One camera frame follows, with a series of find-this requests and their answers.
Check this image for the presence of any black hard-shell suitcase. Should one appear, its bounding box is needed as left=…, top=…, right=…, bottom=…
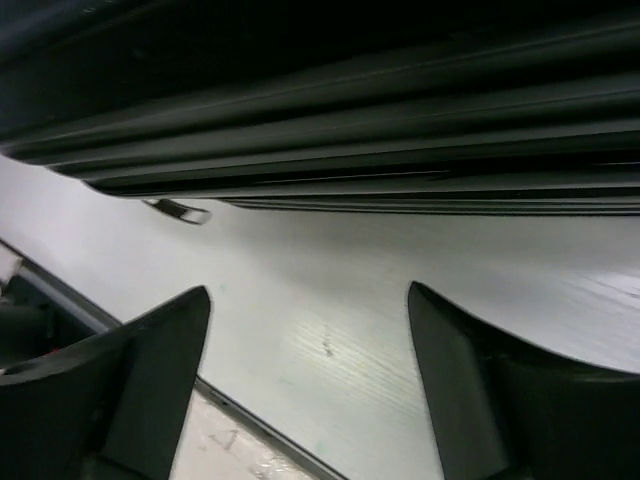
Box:
left=1, top=1, right=639, bottom=216

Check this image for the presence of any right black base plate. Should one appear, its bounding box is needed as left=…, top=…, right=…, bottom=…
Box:
left=1, top=277, right=96, bottom=374

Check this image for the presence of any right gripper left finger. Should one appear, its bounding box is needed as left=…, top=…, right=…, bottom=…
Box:
left=1, top=286, right=210, bottom=479

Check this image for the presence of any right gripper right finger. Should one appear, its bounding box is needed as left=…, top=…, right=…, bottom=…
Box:
left=407, top=282, right=639, bottom=479

